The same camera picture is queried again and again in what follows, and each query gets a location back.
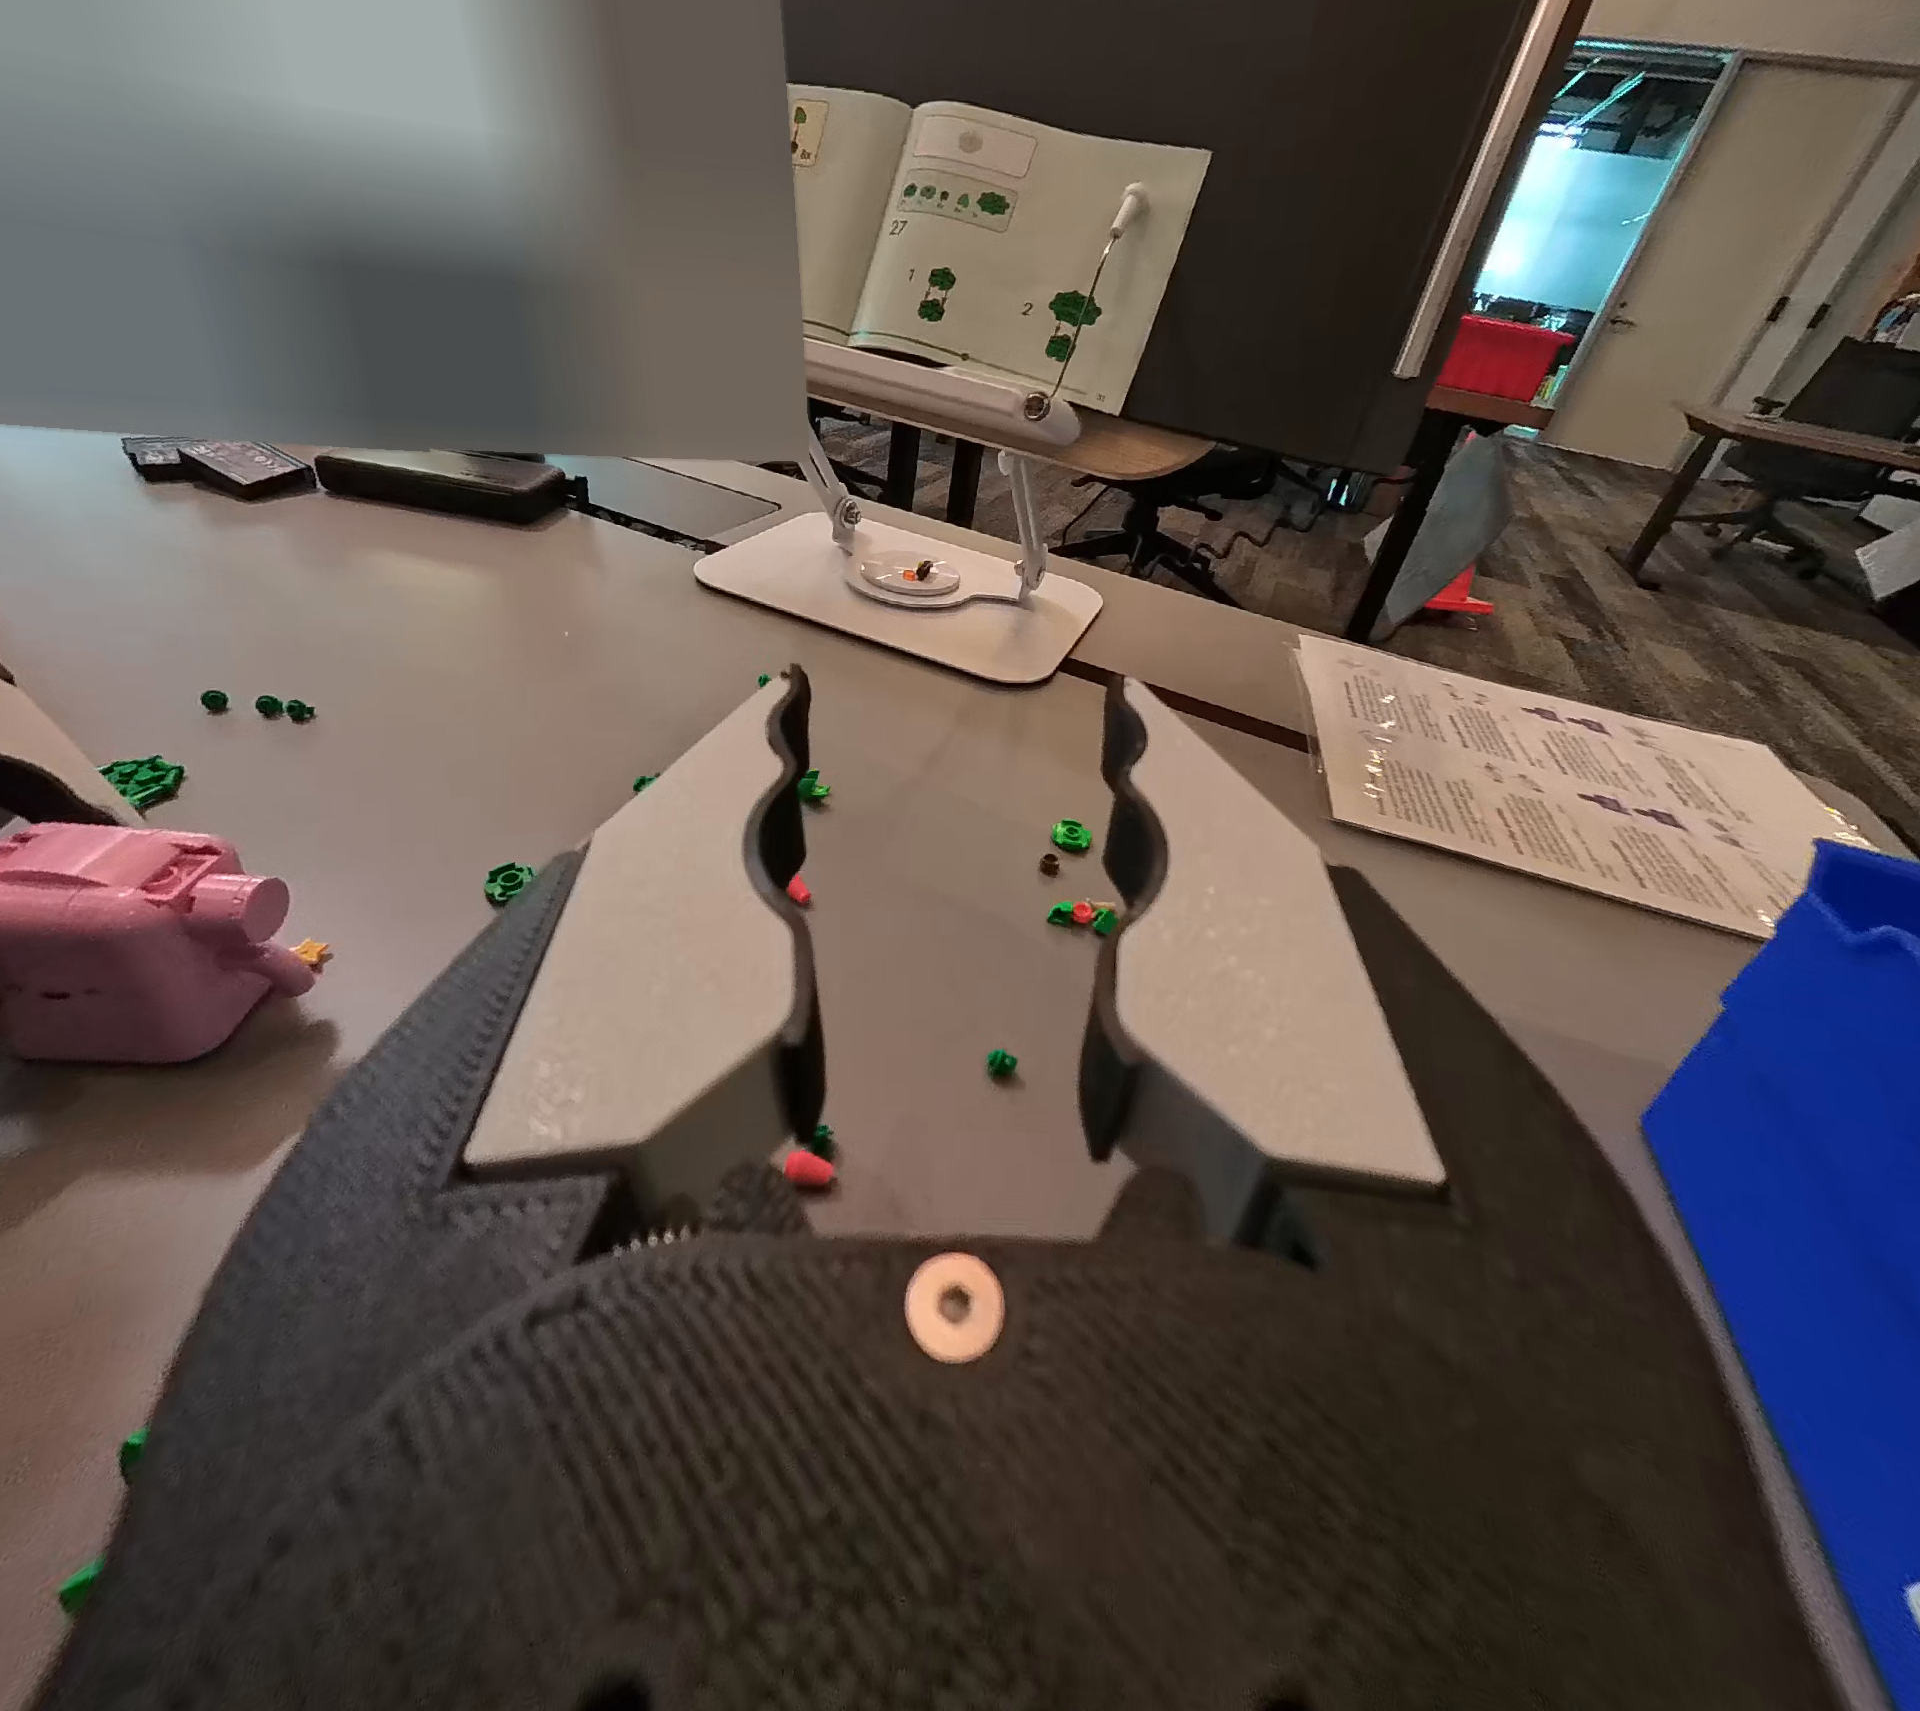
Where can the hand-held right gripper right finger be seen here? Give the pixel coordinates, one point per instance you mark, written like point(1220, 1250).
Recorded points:
point(1245, 1007)

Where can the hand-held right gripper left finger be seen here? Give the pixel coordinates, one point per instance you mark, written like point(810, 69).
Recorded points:
point(661, 963)

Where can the green round brick piece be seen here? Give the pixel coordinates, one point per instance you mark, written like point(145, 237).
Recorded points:
point(511, 883)

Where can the scattered small toy bricks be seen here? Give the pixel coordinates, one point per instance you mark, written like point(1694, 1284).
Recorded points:
point(1070, 835)

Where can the laminated instruction sheet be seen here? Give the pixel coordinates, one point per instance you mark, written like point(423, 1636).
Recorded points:
point(1545, 797)

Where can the white book stand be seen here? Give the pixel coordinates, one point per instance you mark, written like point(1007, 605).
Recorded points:
point(1034, 639)

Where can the black office chair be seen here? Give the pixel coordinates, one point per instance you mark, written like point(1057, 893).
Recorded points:
point(1154, 543)
point(1845, 407)

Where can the grey triangular board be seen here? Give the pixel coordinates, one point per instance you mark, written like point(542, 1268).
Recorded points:
point(1454, 527)

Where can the black flat case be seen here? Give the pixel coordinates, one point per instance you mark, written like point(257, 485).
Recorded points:
point(435, 485)

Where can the pink toy brick pot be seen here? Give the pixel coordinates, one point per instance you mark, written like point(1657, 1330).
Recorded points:
point(120, 947)

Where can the blue plastic bin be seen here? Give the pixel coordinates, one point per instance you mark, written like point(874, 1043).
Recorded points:
point(1815, 1143)

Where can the red storage bin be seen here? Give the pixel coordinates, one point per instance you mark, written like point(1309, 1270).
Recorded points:
point(1509, 355)

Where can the wooden office desk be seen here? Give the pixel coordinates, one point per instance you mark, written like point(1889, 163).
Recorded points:
point(1710, 429)

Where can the open instruction booklet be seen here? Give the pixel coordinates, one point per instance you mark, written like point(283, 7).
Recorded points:
point(974, 241)

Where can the white door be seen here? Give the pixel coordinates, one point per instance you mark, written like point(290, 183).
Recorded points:
point(1694, 287)

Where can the dark grey partition panel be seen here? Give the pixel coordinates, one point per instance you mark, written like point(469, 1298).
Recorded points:
point(1200, 17)

